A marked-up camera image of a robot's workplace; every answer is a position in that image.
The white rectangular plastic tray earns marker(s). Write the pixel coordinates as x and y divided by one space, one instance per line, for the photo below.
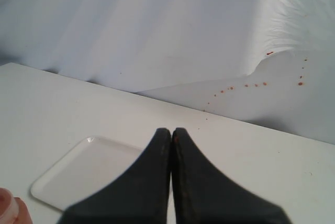
88 167

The red sauce squeeze bottle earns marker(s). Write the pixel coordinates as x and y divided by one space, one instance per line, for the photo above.
13 209

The white backdrop cloth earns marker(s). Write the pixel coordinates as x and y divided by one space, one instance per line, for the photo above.
267 62

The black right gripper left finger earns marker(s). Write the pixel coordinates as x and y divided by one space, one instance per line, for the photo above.
139 195

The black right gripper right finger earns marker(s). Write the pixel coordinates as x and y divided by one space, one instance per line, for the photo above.
203 194

